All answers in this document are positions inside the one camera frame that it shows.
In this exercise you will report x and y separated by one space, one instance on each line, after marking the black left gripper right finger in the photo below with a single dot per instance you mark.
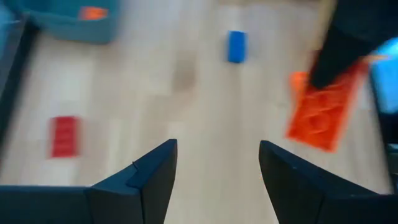
292 193

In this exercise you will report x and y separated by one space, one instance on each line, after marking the red toy brick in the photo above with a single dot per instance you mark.
64 137

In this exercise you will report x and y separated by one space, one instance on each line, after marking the blue toy brick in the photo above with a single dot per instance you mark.
237 46

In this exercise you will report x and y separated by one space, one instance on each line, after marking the long orange toy brick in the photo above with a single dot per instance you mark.
323 118

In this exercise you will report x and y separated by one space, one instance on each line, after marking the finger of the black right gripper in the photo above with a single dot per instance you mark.
329 62

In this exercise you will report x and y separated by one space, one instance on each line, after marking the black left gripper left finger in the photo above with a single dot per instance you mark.
149 193

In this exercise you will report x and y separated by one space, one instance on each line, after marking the grey-blue plastic bin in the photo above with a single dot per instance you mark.
62 29

